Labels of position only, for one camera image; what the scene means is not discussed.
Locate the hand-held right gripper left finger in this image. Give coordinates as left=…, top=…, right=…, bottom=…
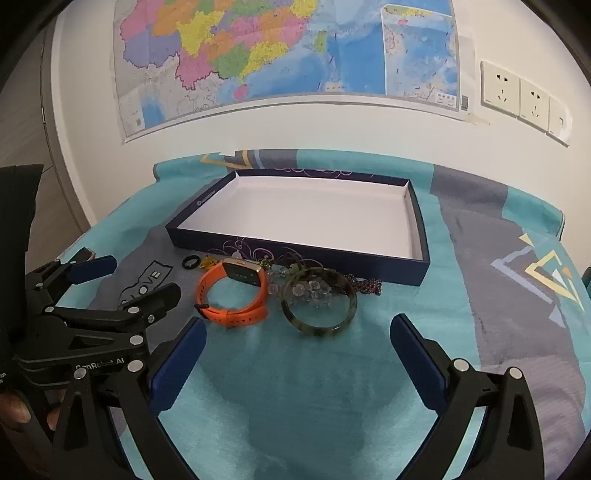
left=48, top=318, right=208, bottom=480

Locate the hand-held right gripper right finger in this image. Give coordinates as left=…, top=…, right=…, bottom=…
left=390, top=314, right=573, bottom=480

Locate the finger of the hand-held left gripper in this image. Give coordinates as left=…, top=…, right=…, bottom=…
left=44, top=283, right=182, bottom=333
left=25, top=255, right=117, bottom=305

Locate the dark red bead bracelet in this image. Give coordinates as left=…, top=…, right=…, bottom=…
left=344, top=273, right=383, bottom=297

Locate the orange smartwatch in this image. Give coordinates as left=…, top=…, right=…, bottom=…
left=195, top=258, right=269, bottom=328

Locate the green tortoiseshell bangle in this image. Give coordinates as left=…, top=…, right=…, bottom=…
left=281, top=269, right=358, bottom=337

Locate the clear crystal bead bracelet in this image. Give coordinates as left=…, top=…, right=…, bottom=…
left=270, top=272, right=333, bottom=308

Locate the navy shallow cardboard box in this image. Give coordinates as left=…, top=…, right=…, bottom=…
left=165, top=170, right=431, bottom=287

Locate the person's left hand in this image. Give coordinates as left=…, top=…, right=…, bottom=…
left=0, top=387, right=70, bottom=432

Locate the teal grey printed blanket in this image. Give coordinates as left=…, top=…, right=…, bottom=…
left=25, top=148, right=591, bottom=480

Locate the beige door with grey frame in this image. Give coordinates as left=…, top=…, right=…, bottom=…
left=0, top=18, right=93, bottom=278

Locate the white wall socket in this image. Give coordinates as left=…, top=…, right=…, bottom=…
left=547, top=97, right=573, bottom=147
left=480, top=60, right=522, bottom=117
left=518, top=78, right=551, bottom=124

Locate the colourful wall map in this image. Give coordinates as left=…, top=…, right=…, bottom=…
left=113, top=0, right=472, bottom=144

